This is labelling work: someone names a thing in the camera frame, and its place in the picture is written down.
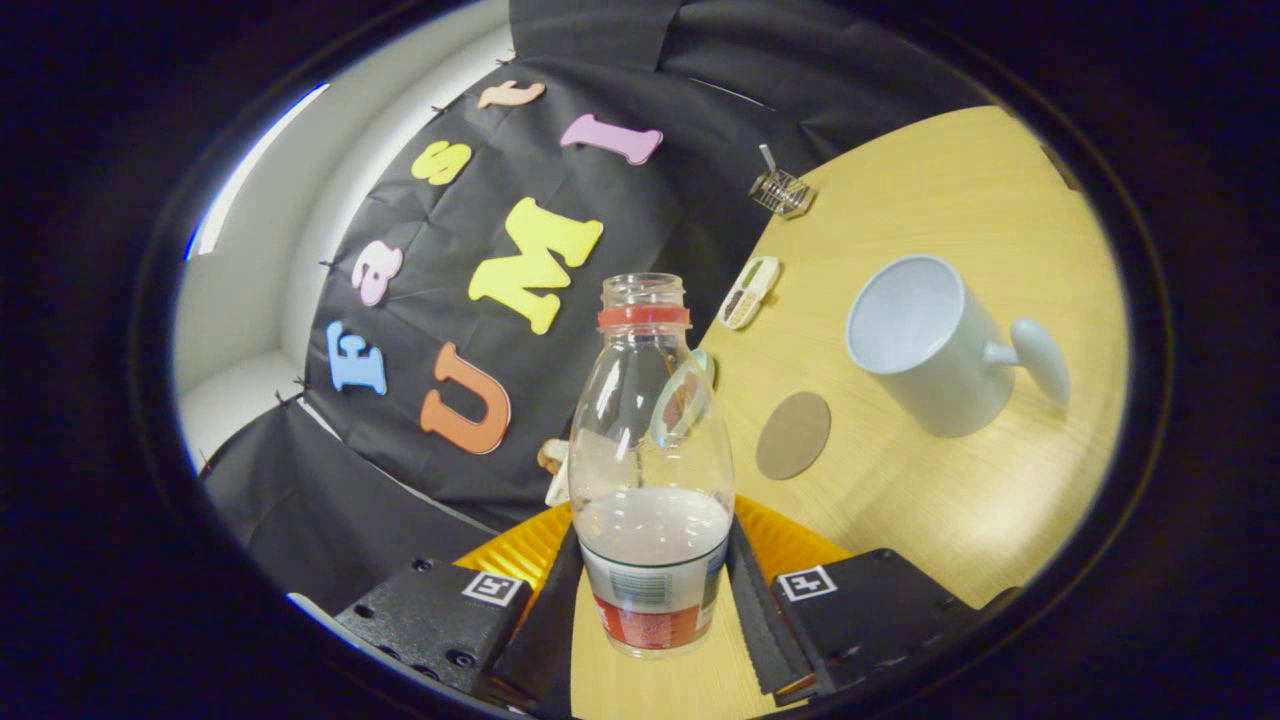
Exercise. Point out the white divided dish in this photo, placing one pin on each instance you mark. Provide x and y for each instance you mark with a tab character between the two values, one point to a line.
750	293

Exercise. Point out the wooden table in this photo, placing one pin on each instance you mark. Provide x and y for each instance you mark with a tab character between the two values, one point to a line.
950	510

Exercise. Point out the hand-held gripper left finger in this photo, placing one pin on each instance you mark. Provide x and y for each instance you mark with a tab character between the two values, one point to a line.
540	650

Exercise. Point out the bread slice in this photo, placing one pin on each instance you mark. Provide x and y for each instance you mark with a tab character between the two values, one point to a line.
551	455

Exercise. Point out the white cup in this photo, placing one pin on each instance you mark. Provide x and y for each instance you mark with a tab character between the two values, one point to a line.
950	385

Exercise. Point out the metal spoon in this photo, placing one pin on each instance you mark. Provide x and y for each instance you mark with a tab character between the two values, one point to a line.
767	158

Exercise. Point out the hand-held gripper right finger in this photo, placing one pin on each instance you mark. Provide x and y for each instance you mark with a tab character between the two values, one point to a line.
765	630

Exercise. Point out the white toaster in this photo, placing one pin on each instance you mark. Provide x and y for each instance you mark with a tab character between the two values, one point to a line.
558	488

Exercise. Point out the pale green plate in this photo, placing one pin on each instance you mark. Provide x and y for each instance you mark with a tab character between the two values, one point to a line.
704	366

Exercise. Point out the brown round coaster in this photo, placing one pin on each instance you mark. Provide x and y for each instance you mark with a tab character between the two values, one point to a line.
793	436

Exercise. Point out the large ceiling light panel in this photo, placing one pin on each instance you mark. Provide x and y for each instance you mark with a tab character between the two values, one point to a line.
250	170

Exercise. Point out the clear bottle with red label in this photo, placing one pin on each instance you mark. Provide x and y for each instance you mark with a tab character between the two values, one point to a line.
650	590

